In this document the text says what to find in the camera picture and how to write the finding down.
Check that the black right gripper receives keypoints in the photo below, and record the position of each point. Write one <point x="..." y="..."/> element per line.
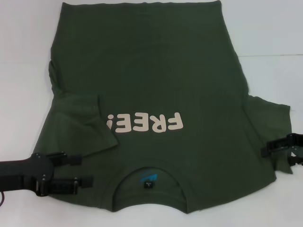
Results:
<point x="296" y="139"/>

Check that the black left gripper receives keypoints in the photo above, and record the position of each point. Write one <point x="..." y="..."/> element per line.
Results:
<point x="38" y="168"/>

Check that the dark green FREE t-shirt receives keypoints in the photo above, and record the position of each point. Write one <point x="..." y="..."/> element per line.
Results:
<point x="146" y="71"/>

